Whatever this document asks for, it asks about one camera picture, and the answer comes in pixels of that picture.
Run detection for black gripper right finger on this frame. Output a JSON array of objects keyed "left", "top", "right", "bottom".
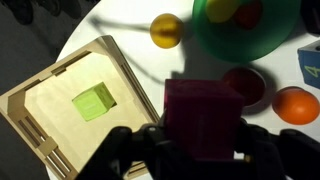
[{"left": 240, "top": 118, "right": 259, "bottom": 159}]

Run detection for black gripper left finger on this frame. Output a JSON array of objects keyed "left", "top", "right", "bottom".
[{"left": 154, "top": 111, "right": 167, "bottom": 141}]

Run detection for pink dice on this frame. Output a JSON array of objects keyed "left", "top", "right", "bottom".
[{"left": 164, "top": 78, "right": 245, "bottom": 160}]

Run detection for lime green dice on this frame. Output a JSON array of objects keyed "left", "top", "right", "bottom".
[{"left": 71, "top": 81, "right": 118, "bottom": 122}]

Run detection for blue dice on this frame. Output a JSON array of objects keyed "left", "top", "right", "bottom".
[{"left": 297, "top": 39, "right": 320, "bottom": 90}]

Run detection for red toy tomato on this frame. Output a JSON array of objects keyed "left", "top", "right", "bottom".
[{"left": 222, "top": 66, "right": 267, "bottom": 108}]

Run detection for orange toy orange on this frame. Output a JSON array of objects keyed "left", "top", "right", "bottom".
[{"left": 271, "top": 87, "right": 320, "bottom": 126}]

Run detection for golden yellow toy citrus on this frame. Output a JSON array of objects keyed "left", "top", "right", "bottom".
[{"left": 149, "top": 13, "right": 185, "bottom": 50}]

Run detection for green plastic bowl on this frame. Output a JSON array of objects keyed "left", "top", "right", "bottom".
[{"left": 192, "top": 0, "right": 303, "bottom": 63}]

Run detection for wooden tray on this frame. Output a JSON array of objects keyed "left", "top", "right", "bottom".
[{"left": 0, "top": 34, "right": 160, "bottom": 180}]

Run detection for small red toy fruit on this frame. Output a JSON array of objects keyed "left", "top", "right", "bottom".
[{"left": 233, "top": 0, "right": 263, "bottom": 30}]

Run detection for yellow toy lemon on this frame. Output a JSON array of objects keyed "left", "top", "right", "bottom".
[{"left": 204, "top": 0, "right": 243, "bottom": 24}]

